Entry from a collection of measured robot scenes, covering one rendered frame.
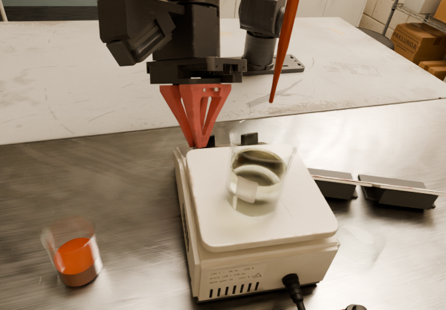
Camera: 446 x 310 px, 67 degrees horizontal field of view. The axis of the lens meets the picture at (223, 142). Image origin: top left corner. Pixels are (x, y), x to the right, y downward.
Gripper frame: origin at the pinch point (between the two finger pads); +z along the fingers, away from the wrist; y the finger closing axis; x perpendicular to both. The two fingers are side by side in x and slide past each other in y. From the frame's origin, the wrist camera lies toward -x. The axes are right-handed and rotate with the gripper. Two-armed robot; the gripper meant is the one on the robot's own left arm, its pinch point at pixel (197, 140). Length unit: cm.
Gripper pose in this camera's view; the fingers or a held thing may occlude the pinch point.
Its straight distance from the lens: 39.9
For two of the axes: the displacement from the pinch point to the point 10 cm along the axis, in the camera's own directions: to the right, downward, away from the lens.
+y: 7.8, 1.0, -6.2
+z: 0.2, 9.8, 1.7
